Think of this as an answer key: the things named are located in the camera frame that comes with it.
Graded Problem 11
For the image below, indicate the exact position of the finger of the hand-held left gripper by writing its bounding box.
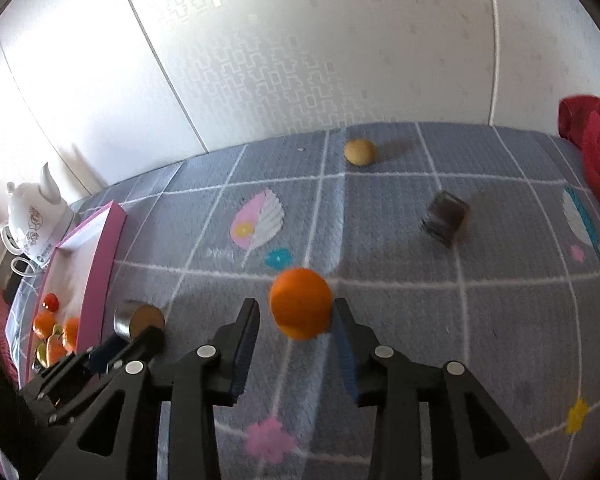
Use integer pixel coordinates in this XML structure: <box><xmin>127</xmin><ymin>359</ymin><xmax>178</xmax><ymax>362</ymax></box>
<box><xmin>87</xmin><ymin>335</ymin><xmax>130</xmax><ymax>375</ymax></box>
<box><xmin>111</xmin><ymin>326</ymin><xmax>165</xmax><ymax>366</ymax></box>

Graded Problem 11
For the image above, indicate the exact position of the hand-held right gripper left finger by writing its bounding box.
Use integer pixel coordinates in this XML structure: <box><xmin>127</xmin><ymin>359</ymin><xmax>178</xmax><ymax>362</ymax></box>
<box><xmin>40</xmin><ymin>298</ymin><xmax>261</xmax><ymax>480</ymax></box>

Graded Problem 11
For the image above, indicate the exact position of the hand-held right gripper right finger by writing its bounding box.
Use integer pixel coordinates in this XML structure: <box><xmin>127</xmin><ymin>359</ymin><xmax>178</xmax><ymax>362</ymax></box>
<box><xmin>332</xmin><ymin>298</ymin><xmax>550</xmax><ymax>480</ymax></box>

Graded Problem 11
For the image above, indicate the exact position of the dark eggplant piece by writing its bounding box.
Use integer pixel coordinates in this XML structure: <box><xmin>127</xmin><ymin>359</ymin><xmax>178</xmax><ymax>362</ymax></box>
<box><xmin>112</xmin><ymin>300</ymin><xmax>165</xmax><ymax>341</ymax></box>
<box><xmin>420</xmin><ymin>190</ymin><xmax>470</xmax><ymax>248</ymax></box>

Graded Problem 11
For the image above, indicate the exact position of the orange with stem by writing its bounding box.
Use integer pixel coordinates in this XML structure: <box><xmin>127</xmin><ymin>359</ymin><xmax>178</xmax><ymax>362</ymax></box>
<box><xmin>61</xmin><ymin>316</ymin><xmax>81</xmax><ymax>352</ymax></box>

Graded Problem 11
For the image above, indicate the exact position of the pink and white box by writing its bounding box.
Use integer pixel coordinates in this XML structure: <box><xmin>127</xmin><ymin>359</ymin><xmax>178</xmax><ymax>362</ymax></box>
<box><xmin>17</xmin><ymin>200</ymin><xmax>128</xmax><ymax>391</ymax></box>

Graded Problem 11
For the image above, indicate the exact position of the grey patterned bed sheet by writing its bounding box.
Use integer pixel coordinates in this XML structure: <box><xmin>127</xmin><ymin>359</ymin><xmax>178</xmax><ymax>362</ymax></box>
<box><xmin>0</xmin><ymin>122</ymin><xmax>600</xmax><ymax>480</ymax></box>

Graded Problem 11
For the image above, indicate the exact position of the white floral electric kettle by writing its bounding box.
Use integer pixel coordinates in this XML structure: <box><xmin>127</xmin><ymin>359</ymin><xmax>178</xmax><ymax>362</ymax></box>
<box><xmin>0</xmin><ymin>162</ymin><xmax>76</xmax><ymax>267</ymax></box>

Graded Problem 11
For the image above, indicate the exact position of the small yellow potato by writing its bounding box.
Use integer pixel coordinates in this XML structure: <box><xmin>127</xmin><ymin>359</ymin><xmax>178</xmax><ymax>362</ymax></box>
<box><xmin>344</xmin><ymin>139</ymin><xmax>378</xmax><ymax>166</ymax></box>

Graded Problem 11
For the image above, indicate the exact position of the red cloth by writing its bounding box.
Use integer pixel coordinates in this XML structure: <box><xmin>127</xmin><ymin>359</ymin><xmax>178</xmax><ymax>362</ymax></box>
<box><xmin>558</xmin><ymin>94</ymin><xmax>600</xmax><ymax>233</ymax></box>

